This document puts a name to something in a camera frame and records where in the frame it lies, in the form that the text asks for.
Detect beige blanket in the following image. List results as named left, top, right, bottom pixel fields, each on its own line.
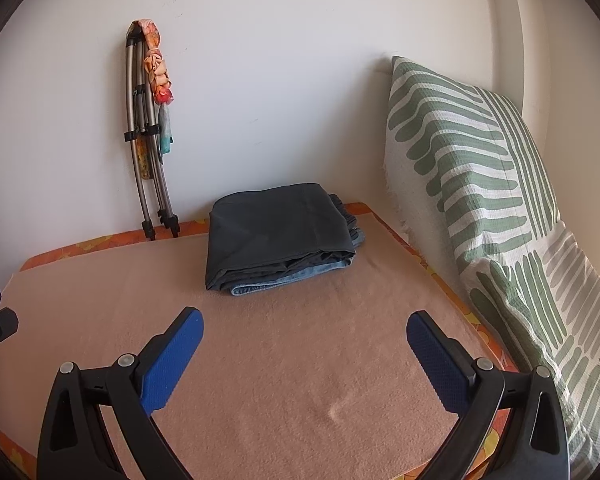
left=0, top=202, right=506, bottom=480

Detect green and white patterned pillow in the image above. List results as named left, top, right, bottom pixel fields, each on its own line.
left=382, top=55, right=600, bottom=471

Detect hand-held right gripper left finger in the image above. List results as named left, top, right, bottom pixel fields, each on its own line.
left=36, top=306, right=205, bottom=480

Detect folded blue jeans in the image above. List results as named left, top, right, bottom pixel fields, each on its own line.
left=228, top=227, right=368, bottom=297

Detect colourful patterned cloth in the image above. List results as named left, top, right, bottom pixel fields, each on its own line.
left=132, top=19, right=177, bottom=181

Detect metal folding frame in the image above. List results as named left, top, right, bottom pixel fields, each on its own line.
left=124, top=22, right=182, bottom=241

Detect bed with beige sheet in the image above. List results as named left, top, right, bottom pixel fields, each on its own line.
left=0, top=202, right=518, bottom=480

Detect dark grey pants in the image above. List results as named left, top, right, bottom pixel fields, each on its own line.
left=205, top=185, right=357, bottom=292

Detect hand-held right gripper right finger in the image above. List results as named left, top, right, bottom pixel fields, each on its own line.
left=406, top=310, right=573, bottom=480

